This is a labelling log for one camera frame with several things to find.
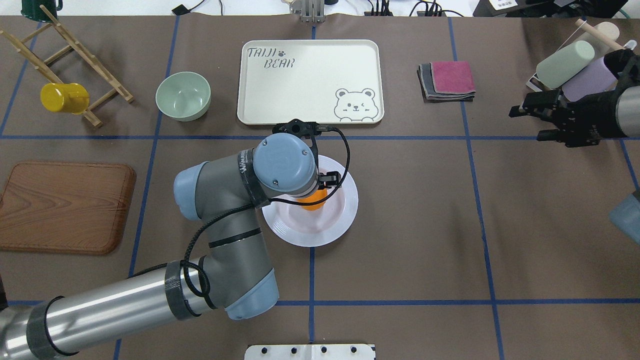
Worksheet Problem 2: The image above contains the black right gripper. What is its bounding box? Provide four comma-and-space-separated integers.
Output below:
509, 89, 621, 148

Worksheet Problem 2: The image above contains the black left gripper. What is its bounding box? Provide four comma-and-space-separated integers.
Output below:
318, 171, 343, 190

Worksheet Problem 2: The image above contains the orange fruit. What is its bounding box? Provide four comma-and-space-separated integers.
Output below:
295, 188, 329, 211

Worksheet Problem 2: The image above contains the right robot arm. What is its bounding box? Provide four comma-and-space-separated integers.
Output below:
508, 86, 640, 148

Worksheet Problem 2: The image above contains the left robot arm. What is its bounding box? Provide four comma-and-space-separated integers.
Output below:
1, 132, 347, 360

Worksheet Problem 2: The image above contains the cream bear tray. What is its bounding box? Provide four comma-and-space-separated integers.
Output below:
237, 39, 385, 126

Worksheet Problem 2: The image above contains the green cup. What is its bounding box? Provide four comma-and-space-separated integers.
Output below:
535, 40, 595, 89

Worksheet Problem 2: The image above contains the white round plate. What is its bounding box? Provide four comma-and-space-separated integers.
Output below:
262, 172, 359, 248

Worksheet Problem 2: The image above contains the purple cup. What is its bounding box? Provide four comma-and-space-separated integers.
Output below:
561, 57, 617, 102

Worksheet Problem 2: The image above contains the beige cup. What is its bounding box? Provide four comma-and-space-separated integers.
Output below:
594, 22, 620, 43

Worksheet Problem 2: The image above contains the pink folded cloth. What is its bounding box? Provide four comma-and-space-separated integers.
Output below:
430, 61, 476, 95

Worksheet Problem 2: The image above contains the grey folded cloth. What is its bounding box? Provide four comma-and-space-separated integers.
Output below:
417, 62, 476, 102

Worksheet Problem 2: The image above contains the green bowl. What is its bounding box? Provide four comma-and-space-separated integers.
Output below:
155, 71, 211, 122

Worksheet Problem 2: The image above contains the wooden drying rack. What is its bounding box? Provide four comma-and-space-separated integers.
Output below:
0, 5, 135, 128

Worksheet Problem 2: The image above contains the brown wooden cutting board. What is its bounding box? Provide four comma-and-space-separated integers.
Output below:
0, 161, 137, 255

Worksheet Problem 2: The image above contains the yellow mug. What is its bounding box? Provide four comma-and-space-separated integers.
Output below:
39, 83, 90, 115

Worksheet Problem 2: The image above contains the dark green mug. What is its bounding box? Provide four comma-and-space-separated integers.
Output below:
20, 0, 64, 23

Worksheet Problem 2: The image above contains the white wire cup rack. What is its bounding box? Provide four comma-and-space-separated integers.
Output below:
526, 19, 639, 92

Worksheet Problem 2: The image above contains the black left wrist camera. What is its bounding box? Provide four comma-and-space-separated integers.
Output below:
272, 118, 336, 139

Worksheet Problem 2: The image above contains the metal camera mount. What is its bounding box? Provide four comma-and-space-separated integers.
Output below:
288, 0, 326, 24

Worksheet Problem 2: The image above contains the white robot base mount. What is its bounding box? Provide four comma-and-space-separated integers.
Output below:
244, 343, 377, 360

